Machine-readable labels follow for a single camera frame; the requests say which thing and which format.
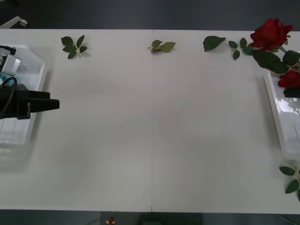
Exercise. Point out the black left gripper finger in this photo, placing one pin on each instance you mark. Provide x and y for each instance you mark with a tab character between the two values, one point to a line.
44	105
39	95

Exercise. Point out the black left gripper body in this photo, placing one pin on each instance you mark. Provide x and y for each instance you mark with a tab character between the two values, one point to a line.
22	93

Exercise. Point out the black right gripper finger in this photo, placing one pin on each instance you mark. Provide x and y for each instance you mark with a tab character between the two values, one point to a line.
291	92

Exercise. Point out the pale blue flower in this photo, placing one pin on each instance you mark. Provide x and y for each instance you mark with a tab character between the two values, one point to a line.
4	76

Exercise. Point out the red rose with green stem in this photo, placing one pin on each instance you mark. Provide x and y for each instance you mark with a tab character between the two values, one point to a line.
269	35
289	79

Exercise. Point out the shallow white box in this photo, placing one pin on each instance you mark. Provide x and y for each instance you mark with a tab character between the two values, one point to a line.
281	122
35	70

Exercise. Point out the white cart base with caster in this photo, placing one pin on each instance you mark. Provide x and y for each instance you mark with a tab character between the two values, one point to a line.
23	22

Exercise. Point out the large loose green leaf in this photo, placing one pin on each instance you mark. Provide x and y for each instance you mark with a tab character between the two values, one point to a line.
212	43

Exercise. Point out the loose pale green leaf twig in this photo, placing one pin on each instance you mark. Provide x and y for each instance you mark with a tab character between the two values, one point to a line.
167	47

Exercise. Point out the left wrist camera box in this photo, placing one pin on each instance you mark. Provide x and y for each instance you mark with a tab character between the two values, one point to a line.
11	65

